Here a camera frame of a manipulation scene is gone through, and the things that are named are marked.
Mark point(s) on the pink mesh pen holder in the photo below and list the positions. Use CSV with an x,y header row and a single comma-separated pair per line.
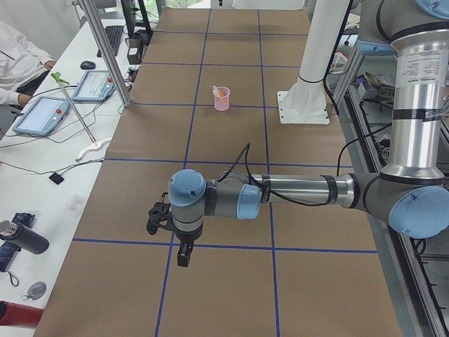
x,y
217,103

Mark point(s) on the clear plastic packet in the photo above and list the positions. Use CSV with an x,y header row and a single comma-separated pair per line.
x,y
75,205

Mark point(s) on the small black square device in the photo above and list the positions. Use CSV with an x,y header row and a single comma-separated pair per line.
x,y
56,178

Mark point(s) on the round silver tag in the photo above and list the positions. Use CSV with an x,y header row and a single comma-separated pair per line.
x,y
35,291

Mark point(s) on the black water bottle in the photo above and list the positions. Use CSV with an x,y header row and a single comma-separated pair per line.
x,y
23,237

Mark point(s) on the dark blue folded umbrella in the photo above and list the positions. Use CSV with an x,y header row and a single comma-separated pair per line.
x,y
8,249

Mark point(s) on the red bottle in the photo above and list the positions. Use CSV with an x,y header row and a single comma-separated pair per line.
x,y
21,316

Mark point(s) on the far blue teach pendant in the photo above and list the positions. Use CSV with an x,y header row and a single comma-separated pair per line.
x,y
95,86

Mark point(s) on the blue teach pendant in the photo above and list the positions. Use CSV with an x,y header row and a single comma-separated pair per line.
x,y
42,116
95,86

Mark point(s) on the near blue teach pendant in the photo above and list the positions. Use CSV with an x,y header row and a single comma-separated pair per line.
x,y
42,116

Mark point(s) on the black computer mouse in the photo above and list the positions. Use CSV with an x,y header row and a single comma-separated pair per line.
x,y
87,65

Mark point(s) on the black brown box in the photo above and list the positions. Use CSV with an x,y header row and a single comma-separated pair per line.
x,y
137,46

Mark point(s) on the black keyboard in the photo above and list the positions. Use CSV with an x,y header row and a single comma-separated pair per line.
x,y
114,34

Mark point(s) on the seated person in white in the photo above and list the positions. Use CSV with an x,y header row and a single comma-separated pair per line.
x,y
23,67

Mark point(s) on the black monitor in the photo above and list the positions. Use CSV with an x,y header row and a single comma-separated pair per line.
x,y
136,18

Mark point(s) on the white camera mast with base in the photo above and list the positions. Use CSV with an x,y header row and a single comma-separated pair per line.
x,y
305,102

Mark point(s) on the grabber stick green handle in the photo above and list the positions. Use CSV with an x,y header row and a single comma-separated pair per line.
x,y
95,144

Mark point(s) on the aluminium frame post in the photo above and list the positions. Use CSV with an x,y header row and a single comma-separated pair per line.
x,y
100,37

